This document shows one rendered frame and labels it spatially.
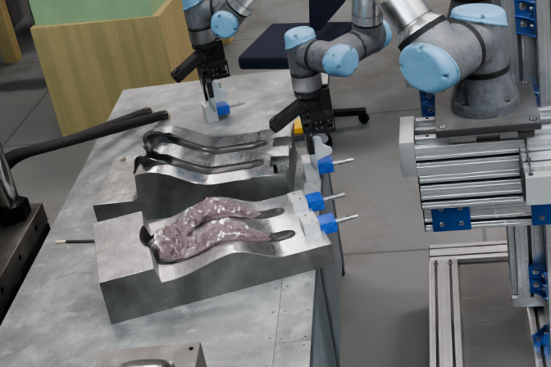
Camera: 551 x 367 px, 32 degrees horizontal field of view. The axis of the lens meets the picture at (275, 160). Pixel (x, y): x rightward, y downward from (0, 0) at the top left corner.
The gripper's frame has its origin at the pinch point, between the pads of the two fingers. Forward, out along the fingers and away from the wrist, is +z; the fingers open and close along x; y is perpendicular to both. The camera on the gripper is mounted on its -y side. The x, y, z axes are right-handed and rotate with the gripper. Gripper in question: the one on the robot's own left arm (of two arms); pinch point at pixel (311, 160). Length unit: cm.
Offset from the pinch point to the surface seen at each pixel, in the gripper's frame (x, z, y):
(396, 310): 43, 85, 22
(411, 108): 196, 84, 60
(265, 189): -11.3, -0.4, -12.9
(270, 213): -23.0, -0.3, -12.7
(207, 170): -1.2, -3.4, -26.6
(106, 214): -4, 2, -54
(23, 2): 475, 75, -166
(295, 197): -23.2, -3.5, -6.2
